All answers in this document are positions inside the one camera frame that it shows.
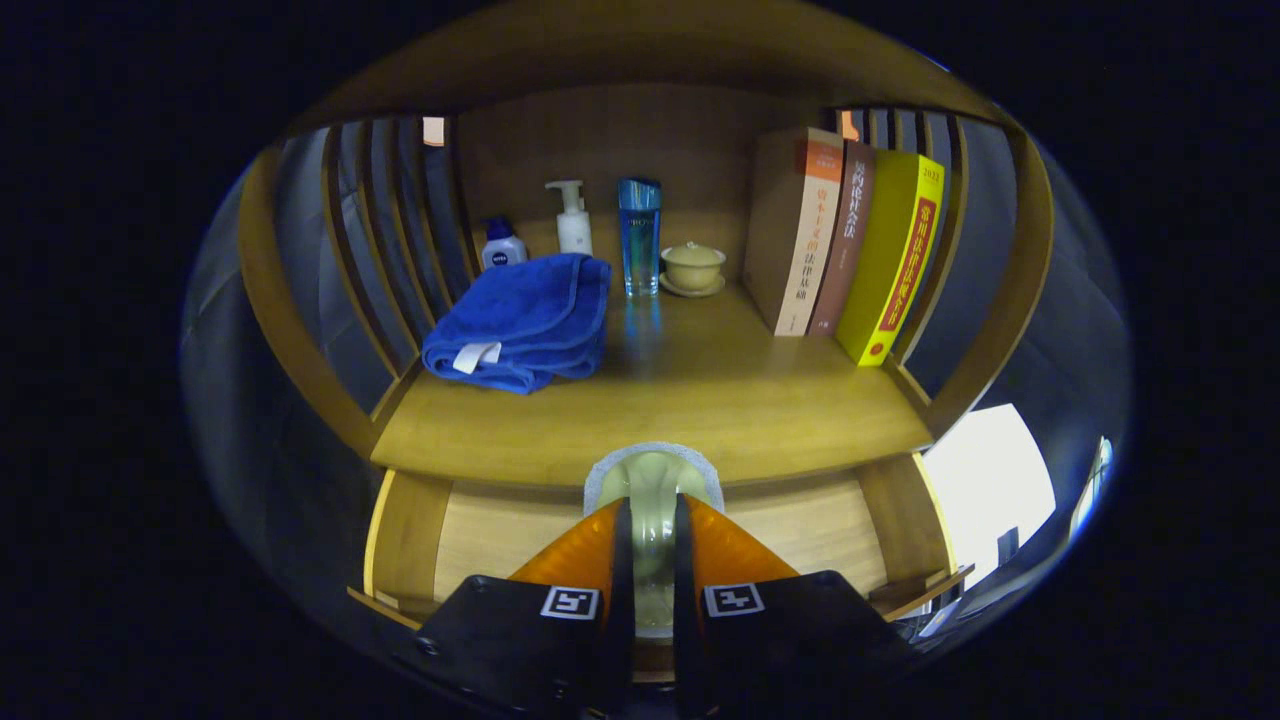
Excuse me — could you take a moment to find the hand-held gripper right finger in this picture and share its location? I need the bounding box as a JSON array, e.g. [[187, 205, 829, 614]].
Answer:
[[672, 493, 916, 720]]

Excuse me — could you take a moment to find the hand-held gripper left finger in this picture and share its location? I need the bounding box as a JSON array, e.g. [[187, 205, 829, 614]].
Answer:
[[415, 497, 636, 720]]

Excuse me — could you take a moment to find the pale green item white base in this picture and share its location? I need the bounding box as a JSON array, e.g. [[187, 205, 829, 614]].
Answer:
[[583, 442, 725, 641]]

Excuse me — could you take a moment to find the wooden drawer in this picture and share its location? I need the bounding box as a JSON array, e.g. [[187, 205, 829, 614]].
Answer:
[[347, 455, 976, 681]]

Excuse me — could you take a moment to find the wooden cabinet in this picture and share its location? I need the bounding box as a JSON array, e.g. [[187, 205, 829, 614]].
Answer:
[[238, 0, 1056, 491]]

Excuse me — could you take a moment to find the blue folded towel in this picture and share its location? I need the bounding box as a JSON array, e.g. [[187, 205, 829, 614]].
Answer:
[[421, 253, 613, 395]]

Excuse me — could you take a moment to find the beige lidded teacup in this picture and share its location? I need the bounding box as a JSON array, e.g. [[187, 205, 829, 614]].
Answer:
[[658, 241, 728, 298]]

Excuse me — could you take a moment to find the blue glass bottle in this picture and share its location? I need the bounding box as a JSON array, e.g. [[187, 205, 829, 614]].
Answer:
[[617, 178, 663, 298]]

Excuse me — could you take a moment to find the small white blue-capped bottle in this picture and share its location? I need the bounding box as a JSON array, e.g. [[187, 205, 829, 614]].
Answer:
[[481, 216, 529, 271]]

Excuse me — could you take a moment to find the white pump bottle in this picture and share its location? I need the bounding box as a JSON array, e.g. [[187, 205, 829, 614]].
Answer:
[[545, 180, 594, 257]]

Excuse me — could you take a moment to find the beige book orange label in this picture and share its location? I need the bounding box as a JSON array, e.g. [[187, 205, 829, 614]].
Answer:
[[742, 127, 846, 337]]

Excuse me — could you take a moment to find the brown book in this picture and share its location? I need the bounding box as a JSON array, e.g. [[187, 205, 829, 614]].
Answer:
[[807, 140, 878, 337]]

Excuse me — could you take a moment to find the yellow book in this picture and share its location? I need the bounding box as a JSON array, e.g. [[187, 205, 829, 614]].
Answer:
[[835, 150, 946, 367]]

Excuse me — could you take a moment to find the black backdrop cloth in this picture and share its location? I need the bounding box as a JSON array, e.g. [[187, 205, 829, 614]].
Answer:
[[182, 110, 1131, 641]]

